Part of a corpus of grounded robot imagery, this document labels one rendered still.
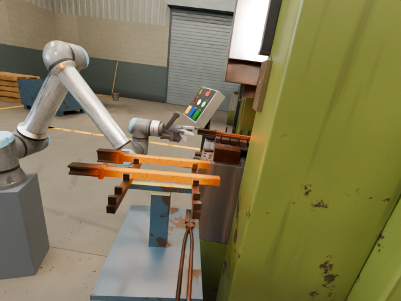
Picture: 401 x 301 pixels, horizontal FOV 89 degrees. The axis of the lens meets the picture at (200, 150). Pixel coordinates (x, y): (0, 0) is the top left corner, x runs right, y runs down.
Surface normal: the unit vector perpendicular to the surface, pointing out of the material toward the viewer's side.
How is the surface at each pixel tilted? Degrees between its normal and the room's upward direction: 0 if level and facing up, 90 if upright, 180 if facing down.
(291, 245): 90
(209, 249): 90
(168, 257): 0
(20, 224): 90
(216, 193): 90
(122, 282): 0
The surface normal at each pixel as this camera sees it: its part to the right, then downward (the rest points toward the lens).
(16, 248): 0.26, 0.36
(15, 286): 0.12, -0.93
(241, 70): -0.09, 0.33
